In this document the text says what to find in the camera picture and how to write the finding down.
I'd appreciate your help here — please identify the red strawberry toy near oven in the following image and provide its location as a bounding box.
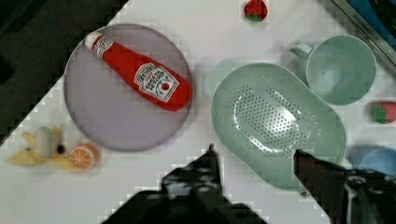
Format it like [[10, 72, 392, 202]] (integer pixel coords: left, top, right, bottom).
[[372, 101, 396, 124]]

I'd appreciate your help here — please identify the green plastic cup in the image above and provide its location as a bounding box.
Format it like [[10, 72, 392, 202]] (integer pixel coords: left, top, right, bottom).
[[290, 35, 377, 105]]

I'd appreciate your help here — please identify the red ketchup bottle toy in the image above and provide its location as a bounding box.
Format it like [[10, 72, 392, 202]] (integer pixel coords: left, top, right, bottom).
[[85, 32, 192, 112]]

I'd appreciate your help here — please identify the peeled banana toy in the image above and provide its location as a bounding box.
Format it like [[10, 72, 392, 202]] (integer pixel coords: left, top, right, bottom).
[[7, 126, 76, 172]]

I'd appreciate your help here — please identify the orange slice toy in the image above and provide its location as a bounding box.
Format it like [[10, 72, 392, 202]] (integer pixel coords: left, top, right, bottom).
[[69, 144, 99, 172]]

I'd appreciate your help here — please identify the blue plastic bowl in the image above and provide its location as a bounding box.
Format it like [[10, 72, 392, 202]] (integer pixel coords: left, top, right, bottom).
[[346, 145, 396, 176]]

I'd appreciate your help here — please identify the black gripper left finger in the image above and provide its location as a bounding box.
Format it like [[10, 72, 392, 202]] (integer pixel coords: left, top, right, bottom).
[[102, 145, 267, 224]]

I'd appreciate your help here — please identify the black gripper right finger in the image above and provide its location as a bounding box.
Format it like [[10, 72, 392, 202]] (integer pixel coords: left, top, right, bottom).
[[293, 149, 396, 224]]

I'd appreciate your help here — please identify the black toaster oven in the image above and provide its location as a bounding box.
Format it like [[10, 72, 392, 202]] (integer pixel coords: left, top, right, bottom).
[[324, 0, 396, 67]]

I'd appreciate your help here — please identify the green plastic strainer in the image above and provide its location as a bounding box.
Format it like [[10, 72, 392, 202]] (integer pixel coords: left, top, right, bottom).
[[204, 60, 347, 190]]

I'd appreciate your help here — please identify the grey round plate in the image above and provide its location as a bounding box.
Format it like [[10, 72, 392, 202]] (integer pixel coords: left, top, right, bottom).
[[64, 23, 192, 151]]

